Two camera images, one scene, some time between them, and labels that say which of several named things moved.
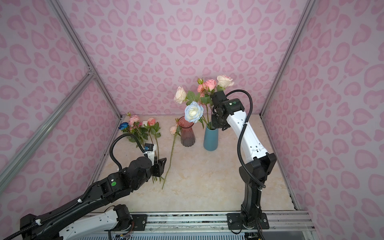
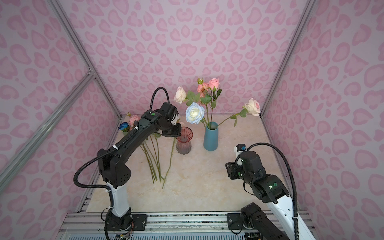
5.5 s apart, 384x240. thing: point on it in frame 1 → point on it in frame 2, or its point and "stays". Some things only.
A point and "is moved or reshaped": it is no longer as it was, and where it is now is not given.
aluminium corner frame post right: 301,23 stays
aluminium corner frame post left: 58,10 stays
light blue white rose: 193,112 stays
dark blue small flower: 123,125 stays
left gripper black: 159,166 → 177,133
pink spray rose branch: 205,89 stays
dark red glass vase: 187,136 is moved or reshaped
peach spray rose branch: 174,130 stays
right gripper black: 215,123 → 231,169
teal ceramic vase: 211,139 stays
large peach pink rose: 224,81 is moved or reshaped
